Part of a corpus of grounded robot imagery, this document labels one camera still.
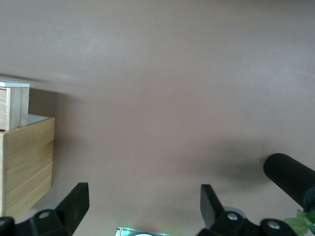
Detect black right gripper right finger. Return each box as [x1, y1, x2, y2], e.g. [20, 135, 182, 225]
[196, 184, 299, 236]

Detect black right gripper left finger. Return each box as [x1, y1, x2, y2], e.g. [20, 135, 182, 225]
[0, 182, 90, 236]

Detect white drawer with round notch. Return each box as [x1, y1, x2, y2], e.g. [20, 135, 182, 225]
[28, 114, 49, 124]

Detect black ribbed cylinder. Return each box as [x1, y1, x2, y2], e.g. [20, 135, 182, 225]
[262, 152, 315, 215]

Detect green plant leaves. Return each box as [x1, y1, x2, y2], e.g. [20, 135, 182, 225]
[281, 208, 315, 236]

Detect light wooden cabinet frame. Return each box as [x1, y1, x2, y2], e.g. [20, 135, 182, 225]
[0, 116, 56, 218]

